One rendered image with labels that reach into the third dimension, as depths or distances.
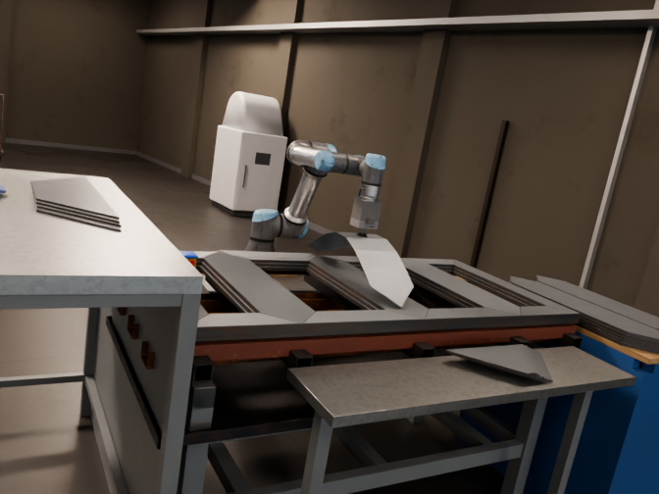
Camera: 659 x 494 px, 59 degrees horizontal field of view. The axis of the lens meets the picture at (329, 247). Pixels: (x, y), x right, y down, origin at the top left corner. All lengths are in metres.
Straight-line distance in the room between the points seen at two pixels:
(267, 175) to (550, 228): 3.95
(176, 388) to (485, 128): 4.75
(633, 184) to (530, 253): 1.03
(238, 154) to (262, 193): 0.63
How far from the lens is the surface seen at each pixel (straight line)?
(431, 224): 6.07
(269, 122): 7.85
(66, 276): 1.24
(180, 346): 1.34
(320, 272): 2.27
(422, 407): 1.58
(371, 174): 2.11
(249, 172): 7.67
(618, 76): 5.19
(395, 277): 2.03
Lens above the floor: 1.43
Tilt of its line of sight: 12 degrees down
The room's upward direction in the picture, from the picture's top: 10 degrees clockwise
